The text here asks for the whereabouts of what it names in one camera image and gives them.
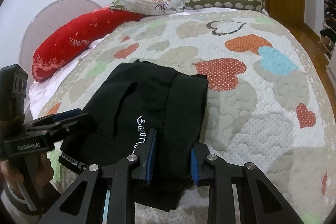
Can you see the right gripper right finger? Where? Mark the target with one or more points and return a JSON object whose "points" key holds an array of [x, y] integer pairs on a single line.
{"points": [[238, 194]]}

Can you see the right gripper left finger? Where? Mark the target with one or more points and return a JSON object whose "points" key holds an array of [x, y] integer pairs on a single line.
{"points": [[105, 194]]}

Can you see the black pants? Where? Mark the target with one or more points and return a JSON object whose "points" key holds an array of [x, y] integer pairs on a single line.
{"points": [[136, 98]]}

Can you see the left hand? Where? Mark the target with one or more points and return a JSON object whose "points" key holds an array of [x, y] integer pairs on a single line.
{"points": [[13, 177]]}

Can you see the pink bed sheet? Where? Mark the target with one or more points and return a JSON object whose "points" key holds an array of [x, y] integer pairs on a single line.
{"points": [[52, 77]]}

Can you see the white fleece left sleeve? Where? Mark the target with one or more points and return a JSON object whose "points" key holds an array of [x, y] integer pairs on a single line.
{"points": [[15, 208]]}

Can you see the heart patterned quilt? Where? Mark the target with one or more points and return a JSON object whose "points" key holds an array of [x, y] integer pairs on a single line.
{"points": [[266, 103]]}

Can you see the red long pillow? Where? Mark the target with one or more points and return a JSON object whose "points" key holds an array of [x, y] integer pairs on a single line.
{"points": [[71, 39]]}

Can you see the cluttered shoe rack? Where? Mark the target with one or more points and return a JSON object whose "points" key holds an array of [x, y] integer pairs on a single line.
{"points": [[327, 39]]}

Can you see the floral pillow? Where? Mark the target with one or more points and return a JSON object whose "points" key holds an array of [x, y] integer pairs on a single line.
{"points": [[147, 7]]}

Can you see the olive bolster pillow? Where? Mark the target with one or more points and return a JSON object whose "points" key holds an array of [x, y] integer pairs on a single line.
{"points": [[253, 5]]}

